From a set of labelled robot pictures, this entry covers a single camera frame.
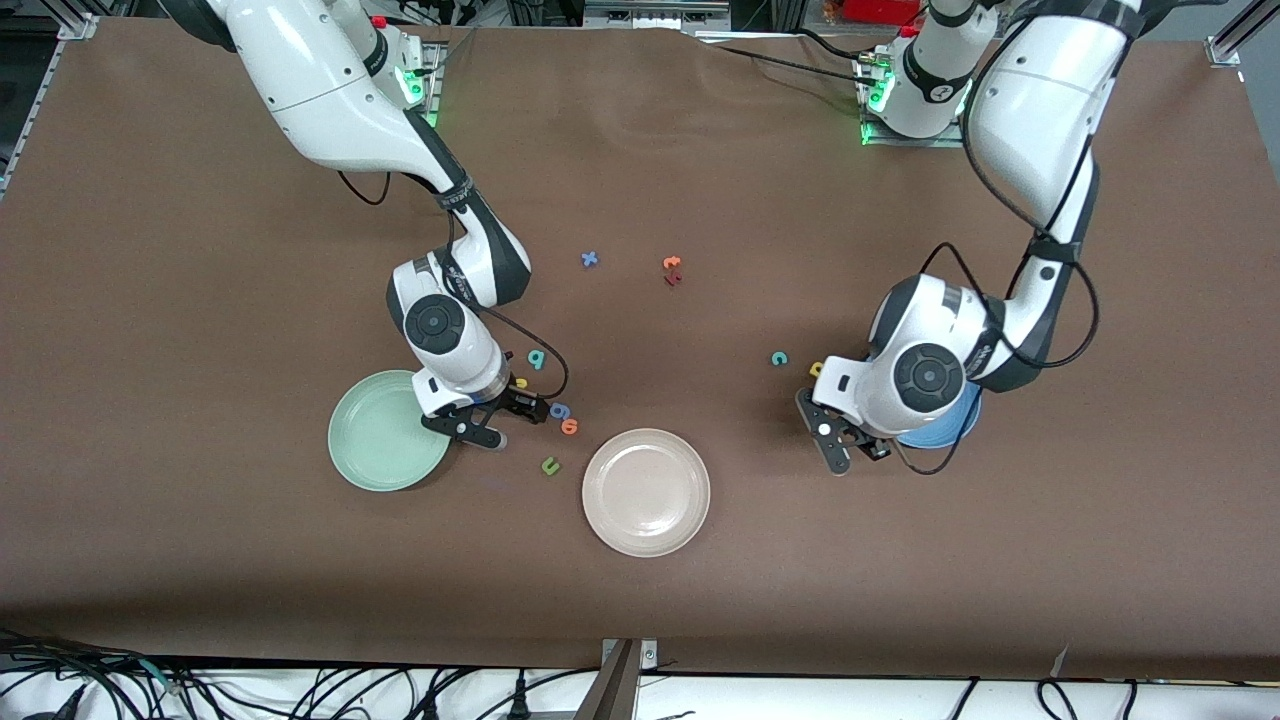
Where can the dark grey metal beam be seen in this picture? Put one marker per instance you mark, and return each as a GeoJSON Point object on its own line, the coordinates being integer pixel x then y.
{"type": "Point", "coordinates": [612, 690]}

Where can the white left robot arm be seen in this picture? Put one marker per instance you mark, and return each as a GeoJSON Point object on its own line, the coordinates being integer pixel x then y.
{"type": "Point", "coordinates": [1040, 100]}

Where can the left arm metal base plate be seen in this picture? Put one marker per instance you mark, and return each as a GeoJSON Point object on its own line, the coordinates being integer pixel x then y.
{"type": "Point", "coordinates": [900, 141]}

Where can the aluminium frame profile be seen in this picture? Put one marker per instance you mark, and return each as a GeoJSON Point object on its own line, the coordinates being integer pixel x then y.
{"type": "Point", "coordinates": [1225, 48]}
{"type": "Point", "coordinates": [78, 27]}

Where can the brown table cover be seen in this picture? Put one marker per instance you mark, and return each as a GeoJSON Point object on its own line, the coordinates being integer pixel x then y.
{"type": "Point", "coordinates": [700, 180]}

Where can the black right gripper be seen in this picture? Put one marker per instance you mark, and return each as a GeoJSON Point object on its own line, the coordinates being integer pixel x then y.
{"type": "Point", "coordinates": [516, 402]}

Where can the beige plate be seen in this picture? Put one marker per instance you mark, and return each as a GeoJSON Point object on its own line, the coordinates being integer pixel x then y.
{"type": "Point", "coordinates": [646, 492]}

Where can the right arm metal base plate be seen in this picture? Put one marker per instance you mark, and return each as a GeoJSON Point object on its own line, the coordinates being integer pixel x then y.
{"type": "Point", "coordinates": [437, 85]}

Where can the small silver bracket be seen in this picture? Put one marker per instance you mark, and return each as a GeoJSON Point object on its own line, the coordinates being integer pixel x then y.
{"type": "Point", "coordinates": [649, 655]}

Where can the black power plug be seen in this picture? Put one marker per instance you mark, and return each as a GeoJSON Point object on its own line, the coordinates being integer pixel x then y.
{"type": "Point", "coordinates": [519, 695]}

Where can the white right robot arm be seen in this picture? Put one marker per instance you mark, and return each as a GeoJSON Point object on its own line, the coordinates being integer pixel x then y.
{"type": "Point", "coordinates": [310, 90]}

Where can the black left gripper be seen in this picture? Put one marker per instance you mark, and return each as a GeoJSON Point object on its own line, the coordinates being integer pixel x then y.
{"type": "Point", "coordinates": [872, 447]}

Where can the red box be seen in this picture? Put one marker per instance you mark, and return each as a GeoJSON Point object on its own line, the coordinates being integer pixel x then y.
{"type": "Point", "coordinates": [880, 10]}

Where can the green plate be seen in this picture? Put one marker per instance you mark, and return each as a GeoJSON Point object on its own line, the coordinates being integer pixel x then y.
{"type": "Point", "coordinates": [375, 440]}

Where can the grey metal equipment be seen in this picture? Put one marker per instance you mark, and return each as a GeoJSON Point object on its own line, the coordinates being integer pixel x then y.
{"type": "Point", "coordinates": [655, 15]}

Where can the blue plate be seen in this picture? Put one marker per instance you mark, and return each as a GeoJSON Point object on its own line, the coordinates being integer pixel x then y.
{"type": "Point", "coordinates": [945, 435]}

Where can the white paper scrap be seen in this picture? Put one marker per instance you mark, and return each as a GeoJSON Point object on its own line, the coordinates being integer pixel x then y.
{"type": "Point", "coordinates": [1058, 660]}

